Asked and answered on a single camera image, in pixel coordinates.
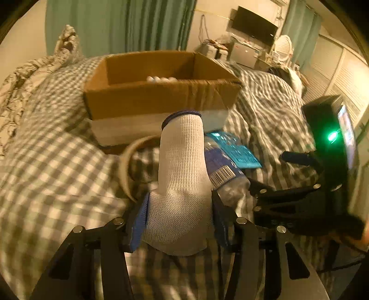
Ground roll of tape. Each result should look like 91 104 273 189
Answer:
119 135 162 202

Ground white oval mirror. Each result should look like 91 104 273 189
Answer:
273 35 295 64

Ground grey checked blanket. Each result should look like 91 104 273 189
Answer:
0 55 338 300

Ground white object in box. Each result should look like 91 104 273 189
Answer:
146 75 177 83

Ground cluttered desk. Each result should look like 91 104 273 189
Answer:
199 35 277 72

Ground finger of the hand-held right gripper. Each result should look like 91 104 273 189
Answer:
248 151 336 235

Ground clear plastic bottle blue label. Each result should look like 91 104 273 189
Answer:
203 133 252 209

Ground teal foil packet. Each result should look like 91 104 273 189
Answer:
208 130 262 169

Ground white knitted sock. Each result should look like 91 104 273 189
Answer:
140 111 214 256

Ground green window curtain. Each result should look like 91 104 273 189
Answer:
281 0 322 67

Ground black television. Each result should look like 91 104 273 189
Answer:
231 6 279 47

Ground floral patterned pillow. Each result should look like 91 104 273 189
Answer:
0 24 84 159

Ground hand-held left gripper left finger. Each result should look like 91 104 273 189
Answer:
29 193 151 300

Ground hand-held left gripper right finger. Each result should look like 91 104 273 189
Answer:
211 190 330 300

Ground brown cardboard box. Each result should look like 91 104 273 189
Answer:
83 51 242 146

